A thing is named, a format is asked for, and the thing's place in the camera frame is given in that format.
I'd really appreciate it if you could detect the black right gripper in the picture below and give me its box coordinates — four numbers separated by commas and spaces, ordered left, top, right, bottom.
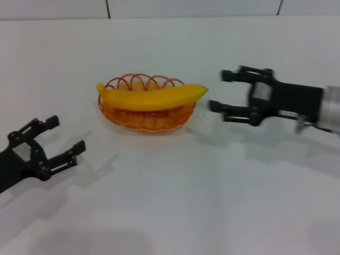
208, 64, 324, 127

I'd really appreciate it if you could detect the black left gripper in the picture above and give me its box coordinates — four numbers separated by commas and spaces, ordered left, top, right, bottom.
0, 114, 87, 195

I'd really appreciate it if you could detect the yellow banana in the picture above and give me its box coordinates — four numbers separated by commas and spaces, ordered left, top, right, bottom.
96, 82, 209, 112

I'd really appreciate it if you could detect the orange wire basket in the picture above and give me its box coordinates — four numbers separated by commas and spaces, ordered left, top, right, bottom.
96, 72, 198, 134

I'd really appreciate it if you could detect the silver cable connector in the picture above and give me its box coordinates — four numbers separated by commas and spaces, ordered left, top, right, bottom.
294, 115, 313, 134

